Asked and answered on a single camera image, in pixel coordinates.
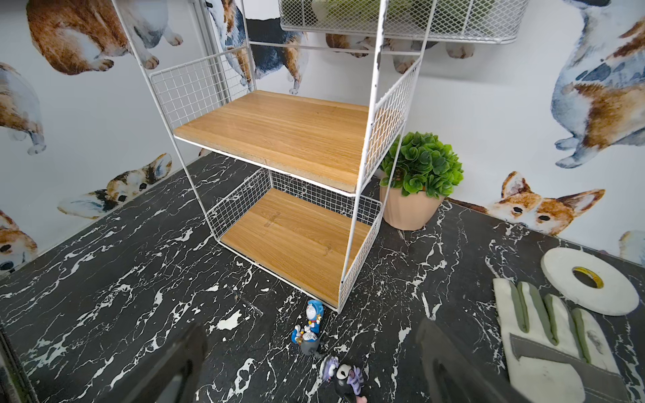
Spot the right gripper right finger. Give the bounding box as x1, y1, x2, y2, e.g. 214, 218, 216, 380
416, 318, 528, 402

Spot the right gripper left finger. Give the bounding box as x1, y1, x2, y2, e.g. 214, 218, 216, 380
97, 323, 208, 402

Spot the black purple kuromi figure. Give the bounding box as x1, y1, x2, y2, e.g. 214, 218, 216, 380
319, 356, 368, 403

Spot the white and grey work glove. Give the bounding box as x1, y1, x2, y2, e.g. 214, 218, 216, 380
493, 278, 630, 402

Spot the blue doraemon figure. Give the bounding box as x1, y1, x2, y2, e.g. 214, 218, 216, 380
291, 300, 324, 358

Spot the white tape roll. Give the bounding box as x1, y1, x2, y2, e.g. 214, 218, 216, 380
541, 248, 640, 316

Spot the small potted green plant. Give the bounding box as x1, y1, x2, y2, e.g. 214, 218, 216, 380
380, 132, 464, 231

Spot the white wire three-tier shelf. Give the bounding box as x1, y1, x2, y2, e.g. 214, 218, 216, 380
144, 2, 423, 312

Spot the white wire wall basket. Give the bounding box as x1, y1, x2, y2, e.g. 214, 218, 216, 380
278, 0, 528, 45

